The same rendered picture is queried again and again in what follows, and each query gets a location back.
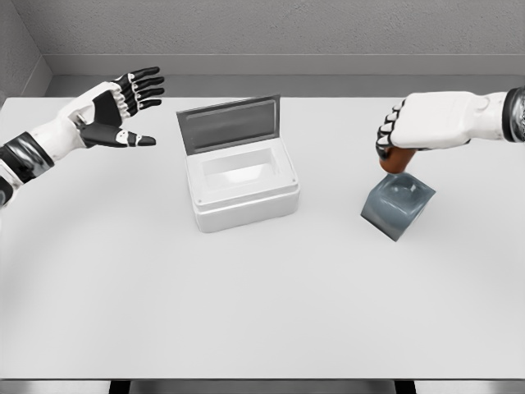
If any white box with grey lid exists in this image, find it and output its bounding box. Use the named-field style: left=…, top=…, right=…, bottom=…
left=176, top=94, right=301, bottom=234

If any brown cylindrical stamp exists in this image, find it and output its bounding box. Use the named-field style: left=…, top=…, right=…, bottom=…
left=379, top=146, right=417, bottom=175

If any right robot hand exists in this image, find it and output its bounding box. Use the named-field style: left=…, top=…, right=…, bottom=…
left=376, top=90, right=481, bottom=162

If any grey square holder block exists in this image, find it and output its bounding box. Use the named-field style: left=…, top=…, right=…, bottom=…
left=360, top=172, right=436, bottom=243

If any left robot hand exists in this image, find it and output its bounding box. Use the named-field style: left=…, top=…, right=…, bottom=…
left=62, top=66, right=166, bottom=149

